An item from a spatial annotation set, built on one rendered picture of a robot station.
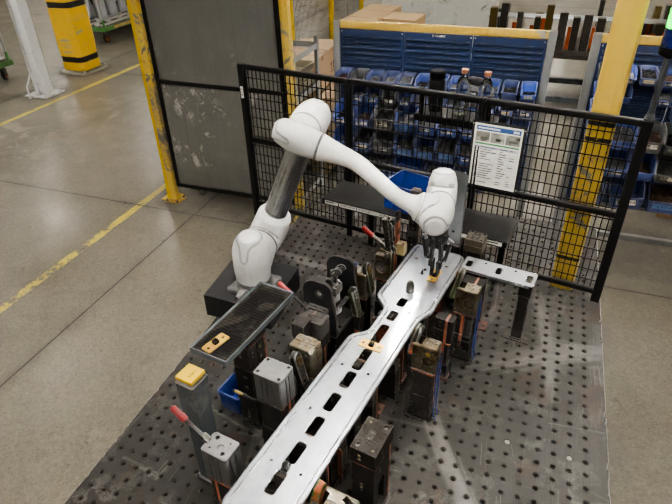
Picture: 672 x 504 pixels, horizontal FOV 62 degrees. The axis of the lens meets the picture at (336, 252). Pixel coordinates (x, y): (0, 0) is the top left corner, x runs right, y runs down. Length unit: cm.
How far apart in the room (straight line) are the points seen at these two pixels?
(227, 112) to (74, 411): 236
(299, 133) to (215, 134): 260
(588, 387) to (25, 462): 258
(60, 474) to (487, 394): 202
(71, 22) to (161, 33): 479
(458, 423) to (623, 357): 172
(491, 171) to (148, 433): 174
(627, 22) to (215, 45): 283
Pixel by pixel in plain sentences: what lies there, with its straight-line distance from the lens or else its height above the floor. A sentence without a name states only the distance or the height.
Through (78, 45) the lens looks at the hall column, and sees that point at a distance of 933.
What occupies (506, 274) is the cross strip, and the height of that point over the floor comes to 100.
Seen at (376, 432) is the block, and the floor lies 103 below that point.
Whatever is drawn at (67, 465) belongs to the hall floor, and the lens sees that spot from 314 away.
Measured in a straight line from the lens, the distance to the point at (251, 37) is 414.
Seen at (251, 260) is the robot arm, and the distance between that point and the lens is 233.
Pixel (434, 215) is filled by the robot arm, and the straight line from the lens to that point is 182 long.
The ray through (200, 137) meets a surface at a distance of 466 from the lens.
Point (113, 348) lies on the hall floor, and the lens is 365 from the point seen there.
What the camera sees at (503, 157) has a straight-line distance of 252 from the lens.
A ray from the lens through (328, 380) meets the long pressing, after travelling 180.
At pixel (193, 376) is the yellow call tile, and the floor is 116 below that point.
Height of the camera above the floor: 231
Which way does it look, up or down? 34 degrees down
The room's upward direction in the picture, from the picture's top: 1 degrees counter-clockwise
